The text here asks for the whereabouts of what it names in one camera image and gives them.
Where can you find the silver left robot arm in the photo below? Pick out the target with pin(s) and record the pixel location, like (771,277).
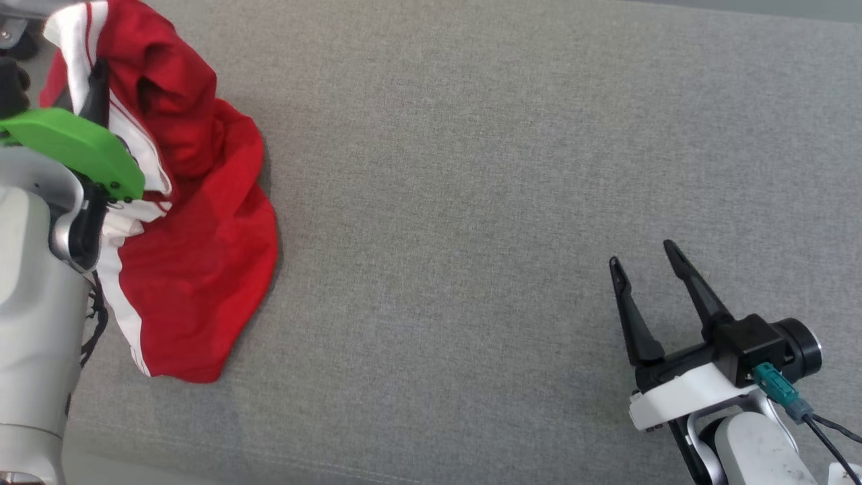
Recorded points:
(34,303)

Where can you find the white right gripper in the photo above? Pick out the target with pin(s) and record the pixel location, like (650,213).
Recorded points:
(680,397)

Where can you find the red white basketball jersey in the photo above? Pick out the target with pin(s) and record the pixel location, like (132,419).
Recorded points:
(195,269)

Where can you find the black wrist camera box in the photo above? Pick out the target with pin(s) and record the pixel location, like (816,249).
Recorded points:
(761,347)
(12,87)

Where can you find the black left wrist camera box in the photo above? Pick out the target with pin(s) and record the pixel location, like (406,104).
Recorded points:
(12,87)

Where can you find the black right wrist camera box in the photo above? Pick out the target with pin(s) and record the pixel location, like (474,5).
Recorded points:
(761,347)

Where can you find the grey metal frame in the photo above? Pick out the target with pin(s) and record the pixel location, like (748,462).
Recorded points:
(20,13)

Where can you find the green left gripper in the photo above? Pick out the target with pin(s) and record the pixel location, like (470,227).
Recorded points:
(74,145)

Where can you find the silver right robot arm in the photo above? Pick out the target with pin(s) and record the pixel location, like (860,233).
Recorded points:
(754,451)

